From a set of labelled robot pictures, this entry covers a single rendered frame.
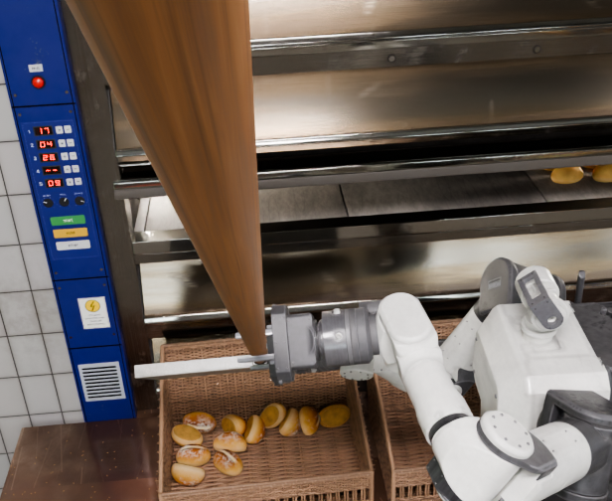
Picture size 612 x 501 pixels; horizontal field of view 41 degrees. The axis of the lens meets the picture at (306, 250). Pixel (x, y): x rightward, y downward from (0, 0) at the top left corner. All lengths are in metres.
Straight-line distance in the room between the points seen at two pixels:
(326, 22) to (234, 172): 1.85
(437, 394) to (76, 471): 1.54
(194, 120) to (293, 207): 2.24
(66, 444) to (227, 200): 2.38
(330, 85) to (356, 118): 0.11
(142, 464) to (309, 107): 1.12
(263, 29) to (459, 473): 1.26
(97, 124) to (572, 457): 1.44
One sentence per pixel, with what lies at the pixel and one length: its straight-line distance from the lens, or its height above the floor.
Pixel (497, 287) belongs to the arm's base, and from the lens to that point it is 1.66.
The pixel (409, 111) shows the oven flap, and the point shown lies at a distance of 2.17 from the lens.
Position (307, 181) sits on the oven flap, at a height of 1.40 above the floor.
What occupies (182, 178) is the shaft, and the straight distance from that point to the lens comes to 0.21.
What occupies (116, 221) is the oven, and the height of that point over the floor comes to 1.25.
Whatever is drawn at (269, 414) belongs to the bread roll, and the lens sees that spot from 2.47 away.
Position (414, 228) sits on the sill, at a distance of 2.33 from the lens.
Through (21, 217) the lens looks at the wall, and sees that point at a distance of 2.32.
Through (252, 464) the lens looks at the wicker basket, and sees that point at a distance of 2.41.
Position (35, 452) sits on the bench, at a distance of 2.61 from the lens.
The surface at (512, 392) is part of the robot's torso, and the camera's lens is 1.44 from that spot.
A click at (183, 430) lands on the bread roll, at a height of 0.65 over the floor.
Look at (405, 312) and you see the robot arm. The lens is 1.24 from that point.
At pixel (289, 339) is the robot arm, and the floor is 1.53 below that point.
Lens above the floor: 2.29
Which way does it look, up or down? 31 degrees down
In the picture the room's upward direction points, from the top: 3 degrees counter-clockwise
